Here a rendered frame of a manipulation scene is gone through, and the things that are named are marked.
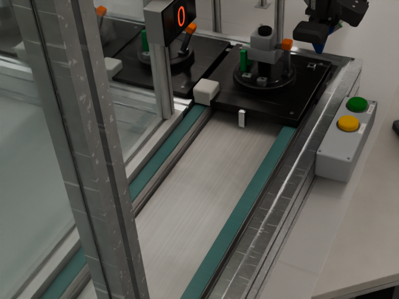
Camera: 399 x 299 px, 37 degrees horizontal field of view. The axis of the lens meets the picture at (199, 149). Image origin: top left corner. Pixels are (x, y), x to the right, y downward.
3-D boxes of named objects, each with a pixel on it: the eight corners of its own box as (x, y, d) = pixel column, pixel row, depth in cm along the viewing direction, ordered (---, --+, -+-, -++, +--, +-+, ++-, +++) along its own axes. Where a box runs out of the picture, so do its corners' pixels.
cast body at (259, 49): (281, 54, 130) (282, 26, 126) (274, 64, 127) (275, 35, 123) (246, 47, 133) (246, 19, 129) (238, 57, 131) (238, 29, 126)
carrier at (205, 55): (231, 48, 148) (229, 2, 140) (187, 101, 132) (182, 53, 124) (147, 32, 157) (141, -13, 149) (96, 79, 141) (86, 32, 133)
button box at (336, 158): (374, 123, 130) (377, 99, 126) (348, 184, 116) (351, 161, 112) (342, 115, 133) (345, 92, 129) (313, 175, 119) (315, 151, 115)
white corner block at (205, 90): (220, 96, 133) (219, 81, 130) (211, 107, 130) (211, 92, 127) (201, 92, 134) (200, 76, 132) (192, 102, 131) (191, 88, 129)
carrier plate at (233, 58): (331, 68, 138) (332, 60, 137) (297, 128, 122) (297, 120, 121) (236, 50, 147) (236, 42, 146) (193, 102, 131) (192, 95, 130)
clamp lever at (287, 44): (293, 69, 130) (293, 38, 125) (289, 74, 129) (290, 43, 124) (276, 66, 131) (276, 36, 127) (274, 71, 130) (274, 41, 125)
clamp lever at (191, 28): (189, 50, 140) (198, 25, 134) (184, 54, 138) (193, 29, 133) (176, 42, 140) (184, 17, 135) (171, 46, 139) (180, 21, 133)
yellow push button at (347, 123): (360, 124, 122) (361, 117, 120) (354, 136, 119) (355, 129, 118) (341, 120, 123) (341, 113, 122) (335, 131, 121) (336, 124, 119)
